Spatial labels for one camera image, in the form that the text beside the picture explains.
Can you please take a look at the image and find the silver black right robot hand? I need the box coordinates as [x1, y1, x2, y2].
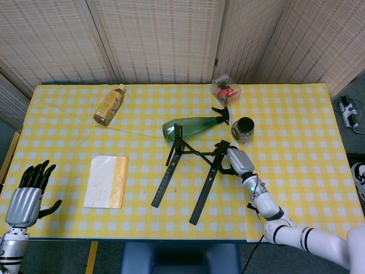
[216, 145, 256, 180]

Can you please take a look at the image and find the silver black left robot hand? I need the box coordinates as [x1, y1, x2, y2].
[5, 159, 63, 229]

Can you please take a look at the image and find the black folding stand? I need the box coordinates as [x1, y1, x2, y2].
[151, 123, 232, 226]

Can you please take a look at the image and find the blue robot base seat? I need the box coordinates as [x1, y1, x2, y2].
[118, 241, 242, 274]

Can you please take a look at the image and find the glass jar with black lid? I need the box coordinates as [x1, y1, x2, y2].
[230, 116, 255, 143]

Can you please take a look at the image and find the yellow white checkered tablecloth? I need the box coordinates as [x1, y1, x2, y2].
[0, 82, 365, 243]

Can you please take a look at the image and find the green plastic spray bottle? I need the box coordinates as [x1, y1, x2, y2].
[161, 107, 230, 143]

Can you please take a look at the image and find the clear box with red clips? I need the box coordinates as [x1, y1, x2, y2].
[210, 73, 242, 108]

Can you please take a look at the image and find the white yellow Lexicon notebook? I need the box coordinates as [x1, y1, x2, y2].
[83, 155, 129, 209]

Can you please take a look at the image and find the white power strip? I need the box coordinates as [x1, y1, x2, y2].
[338, 95, 360, 128]

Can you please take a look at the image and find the white black sneaker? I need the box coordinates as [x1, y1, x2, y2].
[350, 162, 365, 200]

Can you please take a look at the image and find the amber tea bottle yellow label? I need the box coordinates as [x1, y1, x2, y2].
[93, 83, 127, 127]

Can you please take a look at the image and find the woven folding room screen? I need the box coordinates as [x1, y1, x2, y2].
[0, 0, 365, 132]

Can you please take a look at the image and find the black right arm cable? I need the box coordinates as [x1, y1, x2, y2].
[241, 232, 266, 274]

